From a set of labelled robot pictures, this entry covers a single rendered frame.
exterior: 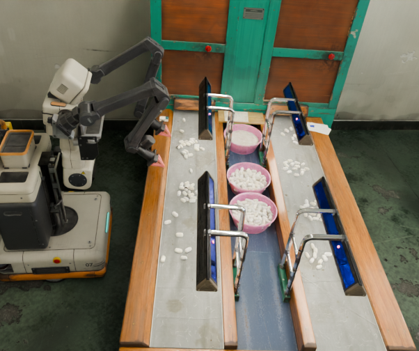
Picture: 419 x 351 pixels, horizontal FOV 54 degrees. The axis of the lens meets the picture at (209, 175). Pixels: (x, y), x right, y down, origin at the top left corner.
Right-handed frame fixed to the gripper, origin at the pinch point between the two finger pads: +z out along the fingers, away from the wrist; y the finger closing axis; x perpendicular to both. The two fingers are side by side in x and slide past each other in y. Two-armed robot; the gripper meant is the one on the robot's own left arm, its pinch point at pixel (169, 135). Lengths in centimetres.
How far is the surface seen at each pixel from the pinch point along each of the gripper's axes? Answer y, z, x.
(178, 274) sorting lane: -96, 16, 3
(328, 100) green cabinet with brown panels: 50, 83, -77
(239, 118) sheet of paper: 39, 41, -25
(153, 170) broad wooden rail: -23.6, 0.1, 12.5
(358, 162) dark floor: 98, 189, -51
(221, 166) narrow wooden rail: -16.2, 31.3, -14.4
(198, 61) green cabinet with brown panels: 50, -6, -32
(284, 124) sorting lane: 40, 69, -44
